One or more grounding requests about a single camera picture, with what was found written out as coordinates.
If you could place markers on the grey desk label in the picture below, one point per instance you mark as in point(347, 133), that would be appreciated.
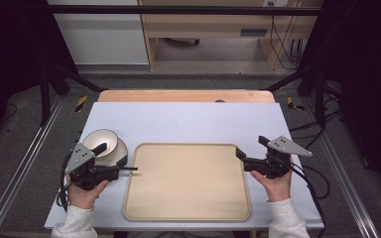
point(253, 32)

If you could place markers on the yellow clamp right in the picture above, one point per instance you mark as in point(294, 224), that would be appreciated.
point(291, 103)

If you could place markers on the black curtain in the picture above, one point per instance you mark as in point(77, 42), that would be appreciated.
point(10, 49)
point(367, 82)

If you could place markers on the white table board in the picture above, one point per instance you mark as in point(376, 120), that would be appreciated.
point(185, 122)

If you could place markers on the white cabinet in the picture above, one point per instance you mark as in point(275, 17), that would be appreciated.
point(105, 39)

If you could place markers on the wooden table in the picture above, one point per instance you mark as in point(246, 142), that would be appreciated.
point(178, 95)

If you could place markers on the person's left hand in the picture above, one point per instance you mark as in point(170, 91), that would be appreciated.
point(84, 198)

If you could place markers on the aluminium floor rail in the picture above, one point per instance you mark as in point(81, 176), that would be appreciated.
point(344, 172)
point(20, 165)

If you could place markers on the black frame crossbar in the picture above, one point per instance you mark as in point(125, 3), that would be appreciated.
point(178, 10)

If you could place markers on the person's right hand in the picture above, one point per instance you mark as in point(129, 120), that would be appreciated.
point(278, 188)

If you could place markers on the yellow clamp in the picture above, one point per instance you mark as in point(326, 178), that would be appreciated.
point(291, 103)
point(81, 103)

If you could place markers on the yellow clamp left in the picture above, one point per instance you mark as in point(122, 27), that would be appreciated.
point(81, 103)

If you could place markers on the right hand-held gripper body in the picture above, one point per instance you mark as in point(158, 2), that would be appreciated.
point(274, 165)

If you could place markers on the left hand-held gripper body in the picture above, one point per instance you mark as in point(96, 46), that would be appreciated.
point(81, 158)

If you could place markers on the white bowl with dark rim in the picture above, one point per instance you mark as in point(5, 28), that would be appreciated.
point(104, 137)
point(119, 152)

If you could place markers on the light wooden desk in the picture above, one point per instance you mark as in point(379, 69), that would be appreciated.
point(211, 24)

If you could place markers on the black metal stand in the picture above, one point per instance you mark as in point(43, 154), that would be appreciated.
point(45, 95)
point(320, 99)

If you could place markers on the beige rectangular tray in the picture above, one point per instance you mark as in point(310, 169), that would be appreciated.
point(188, 183)

